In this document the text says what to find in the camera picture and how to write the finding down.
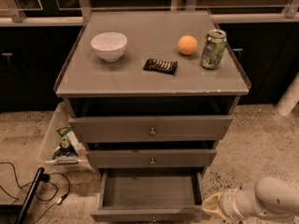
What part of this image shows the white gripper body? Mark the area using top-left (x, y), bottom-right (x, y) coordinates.
top-left (220, 189), bottom-right (245, 221)

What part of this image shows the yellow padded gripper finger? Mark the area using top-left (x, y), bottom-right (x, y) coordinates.
top-left (202, 192), bottom-right (222, 219)

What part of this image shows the grey bottom drawer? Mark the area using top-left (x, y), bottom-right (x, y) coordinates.
top-left (91, 168), bottom-right (208, 223)

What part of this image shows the grey drawer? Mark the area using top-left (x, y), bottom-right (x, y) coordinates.
top-left (91, 168), bottom-right (208, 223)
top-left (68, 116), bottom-right (233, 144)
top-left (86, 141), bottom-right (217, 168)

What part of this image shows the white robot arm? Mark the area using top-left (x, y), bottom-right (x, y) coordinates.
top-left (202, 176), bottom-right (299, 223)

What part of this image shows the grey middle drawer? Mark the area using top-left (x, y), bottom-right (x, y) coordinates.
top-left (86, 141), bottom-right (217, 168)

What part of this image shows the grey drawer cabinet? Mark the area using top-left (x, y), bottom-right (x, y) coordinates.
top-left (53, 10), bottom-right (252, 179)

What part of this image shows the grey top drawer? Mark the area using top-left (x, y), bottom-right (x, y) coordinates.
top-left (68, 116), bottom-right (233, 144)

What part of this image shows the black snack bar wrapper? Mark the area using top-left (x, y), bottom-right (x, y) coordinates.
top-left (143, 59), bottom-right (178, 75)

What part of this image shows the green chip bag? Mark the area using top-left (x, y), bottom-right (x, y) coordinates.
top-left (52, 126), bottom-right (80, 160)

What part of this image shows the green soda can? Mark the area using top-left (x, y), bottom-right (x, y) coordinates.
top-left (201, 29), bottom-right (227, 70)

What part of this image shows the clear plastic bin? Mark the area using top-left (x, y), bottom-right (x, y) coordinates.
top-left (38, 103), bottom-right (91, 172)

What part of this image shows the orange fruit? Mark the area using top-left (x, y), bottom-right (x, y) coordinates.
top-left (178, 35), bottom-right (198, 55)

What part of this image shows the black flat bar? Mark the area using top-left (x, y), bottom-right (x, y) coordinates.
top-left (14, 167), bottom-right (45, 224)

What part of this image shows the white ceramic bowl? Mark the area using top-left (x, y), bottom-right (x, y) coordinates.
top-left (91, 32), bottom-right (128, 63)

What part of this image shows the white cylindrical post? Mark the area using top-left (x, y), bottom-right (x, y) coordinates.
top-left (275, 72), bottom-right (299, 117)

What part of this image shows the black cable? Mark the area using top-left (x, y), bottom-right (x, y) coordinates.
top-left (0, 161), bottom-right (71, 224)

